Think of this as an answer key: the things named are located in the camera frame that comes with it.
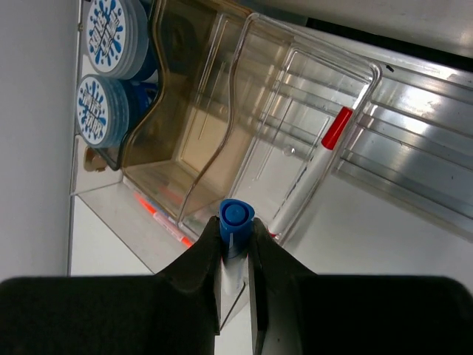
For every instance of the red capped white marker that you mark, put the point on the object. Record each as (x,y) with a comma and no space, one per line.
(310,175)

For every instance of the clear acrylic organizer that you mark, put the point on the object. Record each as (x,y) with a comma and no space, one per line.
(242,102)

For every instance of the orange highlighter pen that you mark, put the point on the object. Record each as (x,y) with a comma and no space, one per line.
(163,220)

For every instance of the blue capped marker horizontal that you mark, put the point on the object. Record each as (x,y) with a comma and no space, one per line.
(236,225)

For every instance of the blue white tape roll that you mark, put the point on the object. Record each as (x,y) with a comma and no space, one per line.
(117,40)

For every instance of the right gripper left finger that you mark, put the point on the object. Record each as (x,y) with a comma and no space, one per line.
(175,311)

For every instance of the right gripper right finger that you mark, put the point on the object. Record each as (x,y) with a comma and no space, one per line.
(297,311)

